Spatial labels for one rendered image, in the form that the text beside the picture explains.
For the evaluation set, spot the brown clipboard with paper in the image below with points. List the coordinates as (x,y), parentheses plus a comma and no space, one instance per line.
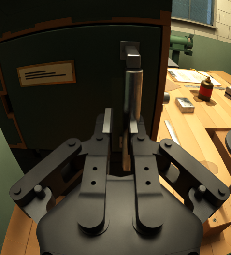
(189,76)

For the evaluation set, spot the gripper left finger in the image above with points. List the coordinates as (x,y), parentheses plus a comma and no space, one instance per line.
(91,189)

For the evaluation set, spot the cream label plate brown frame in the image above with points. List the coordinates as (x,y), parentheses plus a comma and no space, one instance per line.
(46,73)

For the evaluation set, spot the long steel ruler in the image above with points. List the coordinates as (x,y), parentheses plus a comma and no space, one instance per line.
(172,130)

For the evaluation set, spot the wooden rack block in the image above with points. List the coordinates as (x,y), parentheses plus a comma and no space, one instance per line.
(219,221)

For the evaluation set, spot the brown oil can red band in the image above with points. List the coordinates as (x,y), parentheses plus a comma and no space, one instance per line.
(206,91)

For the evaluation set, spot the short steel ruler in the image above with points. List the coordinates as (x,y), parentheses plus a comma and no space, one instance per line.
(193,86)

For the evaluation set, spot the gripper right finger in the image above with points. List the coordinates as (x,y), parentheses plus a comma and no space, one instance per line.
(147,189)

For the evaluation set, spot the dark green machinist's chest body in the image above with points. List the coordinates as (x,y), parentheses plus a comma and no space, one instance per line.
(67,10)

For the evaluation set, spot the yellow pencil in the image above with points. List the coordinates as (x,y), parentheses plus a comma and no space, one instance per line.
(200,72)

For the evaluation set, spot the dark green drawer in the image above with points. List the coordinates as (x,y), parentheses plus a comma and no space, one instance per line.
(77,49)

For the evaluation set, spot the brown sandpaper sheet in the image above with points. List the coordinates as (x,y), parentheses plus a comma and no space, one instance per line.
(170,85)

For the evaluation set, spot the grey metal cylinder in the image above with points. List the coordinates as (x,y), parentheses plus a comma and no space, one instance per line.
(166,98)

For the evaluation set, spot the green bench machine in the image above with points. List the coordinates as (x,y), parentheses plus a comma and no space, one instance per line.
(180,42)

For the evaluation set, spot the wooden box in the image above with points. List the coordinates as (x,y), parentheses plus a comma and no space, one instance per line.
(227,77)

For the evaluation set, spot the window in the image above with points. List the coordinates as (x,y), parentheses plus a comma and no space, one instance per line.
(193,10)

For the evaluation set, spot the steel block with holes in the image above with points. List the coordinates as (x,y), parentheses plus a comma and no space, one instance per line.
(184,105)

